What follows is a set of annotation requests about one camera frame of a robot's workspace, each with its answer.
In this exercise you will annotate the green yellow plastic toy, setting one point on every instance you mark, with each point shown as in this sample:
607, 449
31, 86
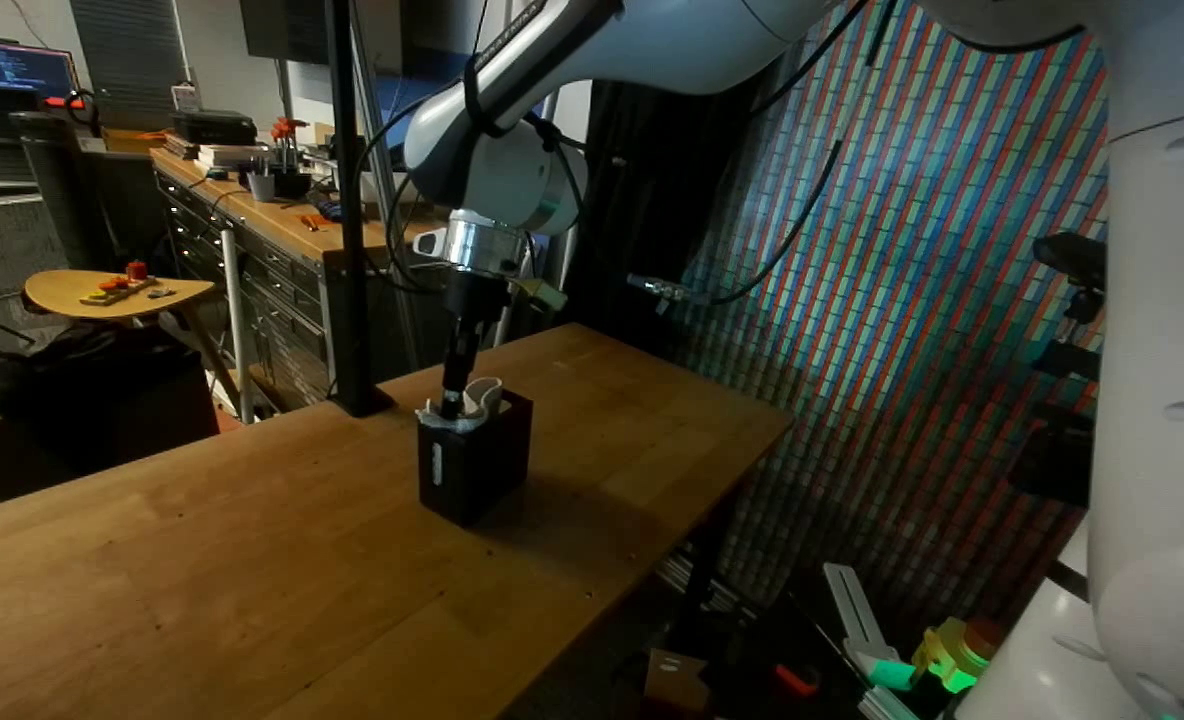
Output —
952, 659

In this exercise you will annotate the black toolbox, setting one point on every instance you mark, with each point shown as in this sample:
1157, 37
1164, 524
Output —
216, 124

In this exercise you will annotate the black vertical stand pole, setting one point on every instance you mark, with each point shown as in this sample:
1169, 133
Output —
344, 203

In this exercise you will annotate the white flat strip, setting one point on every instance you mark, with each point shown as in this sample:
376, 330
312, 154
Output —
856, 614

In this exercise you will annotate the black camera on stand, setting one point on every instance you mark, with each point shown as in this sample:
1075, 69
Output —
1070, 301

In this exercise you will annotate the round wooden stool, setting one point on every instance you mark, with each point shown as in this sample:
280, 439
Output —
113, 292

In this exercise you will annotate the black perforated box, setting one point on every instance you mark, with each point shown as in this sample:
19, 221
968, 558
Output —
474, 464

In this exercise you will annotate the patterned fabric backdrop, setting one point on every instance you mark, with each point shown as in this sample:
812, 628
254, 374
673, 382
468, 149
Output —
915, 334

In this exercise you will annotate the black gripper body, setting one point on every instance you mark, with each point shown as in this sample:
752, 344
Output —
476, 311

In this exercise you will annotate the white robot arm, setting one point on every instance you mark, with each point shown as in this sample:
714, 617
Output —
696, 33

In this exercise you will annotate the wooden top workbench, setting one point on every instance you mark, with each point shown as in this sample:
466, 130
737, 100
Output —
285, 224

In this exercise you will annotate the lit computer monitor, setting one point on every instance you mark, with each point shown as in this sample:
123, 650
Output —
15, 64

